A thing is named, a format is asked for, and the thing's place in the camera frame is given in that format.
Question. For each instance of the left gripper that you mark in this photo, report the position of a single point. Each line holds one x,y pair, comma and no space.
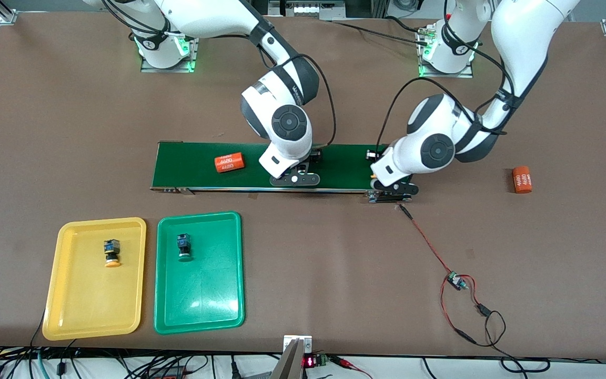
378,155

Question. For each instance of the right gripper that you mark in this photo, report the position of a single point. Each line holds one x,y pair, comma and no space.
314,155

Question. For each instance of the orange cylinder white 4680 print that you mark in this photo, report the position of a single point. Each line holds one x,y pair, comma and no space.
229,162
522,180

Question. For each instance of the green push button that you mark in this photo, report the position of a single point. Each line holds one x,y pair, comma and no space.
183,243

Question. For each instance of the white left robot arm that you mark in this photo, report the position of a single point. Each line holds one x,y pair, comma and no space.
518,42

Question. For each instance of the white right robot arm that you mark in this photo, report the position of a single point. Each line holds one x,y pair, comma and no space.
203,16

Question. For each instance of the green conveyor belt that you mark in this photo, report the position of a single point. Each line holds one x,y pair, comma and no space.
187,168

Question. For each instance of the metal rack with white lights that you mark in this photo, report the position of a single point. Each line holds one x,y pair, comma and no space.
308,9

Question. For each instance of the small speed controller board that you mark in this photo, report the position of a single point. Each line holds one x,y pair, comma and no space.
456,280

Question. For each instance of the green plastic tray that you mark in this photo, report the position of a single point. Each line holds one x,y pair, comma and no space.
213,295

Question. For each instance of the red digit display module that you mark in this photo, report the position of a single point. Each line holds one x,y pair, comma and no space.
309,361

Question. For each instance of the red alligator clip lead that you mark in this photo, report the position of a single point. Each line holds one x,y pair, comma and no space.
342,361

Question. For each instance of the black orange power adapter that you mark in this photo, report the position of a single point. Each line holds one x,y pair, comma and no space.
169,375

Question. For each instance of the yellow plastic tray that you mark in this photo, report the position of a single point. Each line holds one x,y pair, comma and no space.
82,300

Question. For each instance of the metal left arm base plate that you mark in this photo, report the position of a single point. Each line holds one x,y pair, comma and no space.
445,75

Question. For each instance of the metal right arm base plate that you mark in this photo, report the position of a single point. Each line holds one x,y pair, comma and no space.
166,70

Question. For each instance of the grey metal camera mount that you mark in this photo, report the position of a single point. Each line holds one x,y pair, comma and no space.
290,363

